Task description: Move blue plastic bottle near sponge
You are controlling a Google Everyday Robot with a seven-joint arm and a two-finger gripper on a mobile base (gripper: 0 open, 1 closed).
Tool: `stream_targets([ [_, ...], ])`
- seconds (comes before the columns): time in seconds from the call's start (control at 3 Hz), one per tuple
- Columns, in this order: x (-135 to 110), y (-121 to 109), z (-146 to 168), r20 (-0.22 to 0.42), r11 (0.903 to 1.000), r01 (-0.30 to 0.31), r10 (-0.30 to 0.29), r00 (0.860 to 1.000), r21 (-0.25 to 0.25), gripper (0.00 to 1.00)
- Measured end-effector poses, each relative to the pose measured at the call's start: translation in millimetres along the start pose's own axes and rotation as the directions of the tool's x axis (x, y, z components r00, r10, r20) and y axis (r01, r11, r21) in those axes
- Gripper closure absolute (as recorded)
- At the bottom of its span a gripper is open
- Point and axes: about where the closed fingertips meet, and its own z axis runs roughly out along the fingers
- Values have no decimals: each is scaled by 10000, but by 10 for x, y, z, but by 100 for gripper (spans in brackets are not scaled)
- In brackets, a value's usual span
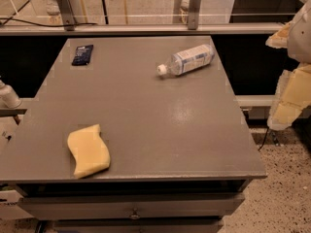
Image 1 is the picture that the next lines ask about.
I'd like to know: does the metal drawer knob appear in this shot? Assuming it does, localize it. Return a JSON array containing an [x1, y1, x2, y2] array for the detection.
[[129, 208, 141, 220]]

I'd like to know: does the black cable on floor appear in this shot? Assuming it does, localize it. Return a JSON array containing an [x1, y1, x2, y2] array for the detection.
[[258, 126, 270, 151]]

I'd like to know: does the clear blue-label plastic bottle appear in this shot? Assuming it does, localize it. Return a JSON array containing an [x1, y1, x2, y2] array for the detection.
[[156, 44, 215, 76]]

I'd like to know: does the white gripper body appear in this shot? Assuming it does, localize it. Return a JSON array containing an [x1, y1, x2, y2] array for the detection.
[[288, 0, 311, 63]]

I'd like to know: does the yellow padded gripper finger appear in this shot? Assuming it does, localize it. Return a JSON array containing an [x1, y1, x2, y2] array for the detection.
[[267, 63, 311, 131], [265, 21, 291, 49]]

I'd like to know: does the black cable on rail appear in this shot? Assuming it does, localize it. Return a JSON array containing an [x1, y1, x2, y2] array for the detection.
[[0, 17, 98, 28]]

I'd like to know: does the metal railing with posts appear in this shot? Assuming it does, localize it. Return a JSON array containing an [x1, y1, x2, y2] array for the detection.
[[0, 0, 311, 37]]

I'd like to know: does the yellow wavy sponge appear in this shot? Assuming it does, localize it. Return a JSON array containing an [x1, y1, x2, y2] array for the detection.
[[67, 124, 111, 179]]

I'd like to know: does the grey cabinet with drawers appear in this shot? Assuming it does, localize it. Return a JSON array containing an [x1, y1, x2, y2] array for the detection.
[[0, 36, 266, 233]]

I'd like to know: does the white cylinder at left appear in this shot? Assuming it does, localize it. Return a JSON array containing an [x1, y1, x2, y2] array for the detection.
[[0, 80, 21, 108]]

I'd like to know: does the dark blue snack packet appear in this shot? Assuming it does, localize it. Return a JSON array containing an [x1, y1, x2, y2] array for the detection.
[[72, 45, 93, 66]]

